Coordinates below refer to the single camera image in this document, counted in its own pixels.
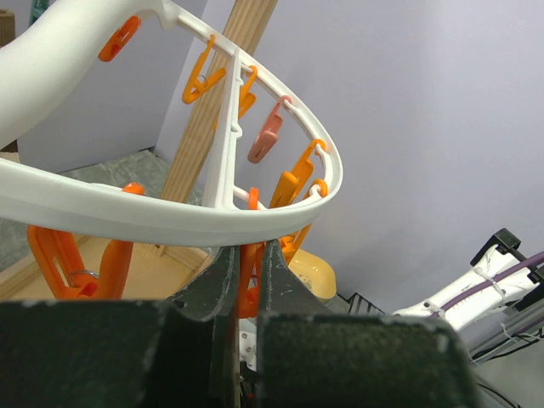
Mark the yellow dish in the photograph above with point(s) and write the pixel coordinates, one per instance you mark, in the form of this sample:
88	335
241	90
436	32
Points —
315	273

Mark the pink clothes peg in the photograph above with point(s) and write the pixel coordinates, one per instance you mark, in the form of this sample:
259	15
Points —
268	134

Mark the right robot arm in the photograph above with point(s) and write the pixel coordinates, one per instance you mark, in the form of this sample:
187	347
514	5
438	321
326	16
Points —
499	276

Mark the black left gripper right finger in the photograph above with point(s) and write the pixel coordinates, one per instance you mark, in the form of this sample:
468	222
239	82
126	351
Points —
308	356

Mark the white round clip hanger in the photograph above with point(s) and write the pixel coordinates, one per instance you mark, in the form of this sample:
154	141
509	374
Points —
41	67

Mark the orange clothes peg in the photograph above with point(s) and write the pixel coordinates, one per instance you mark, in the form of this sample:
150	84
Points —
251	258
58	257

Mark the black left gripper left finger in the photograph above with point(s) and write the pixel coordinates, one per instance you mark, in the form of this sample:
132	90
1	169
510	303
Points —
178	352

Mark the wooden hanger stand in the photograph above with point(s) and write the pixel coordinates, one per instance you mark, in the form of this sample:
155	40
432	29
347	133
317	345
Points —
245	27

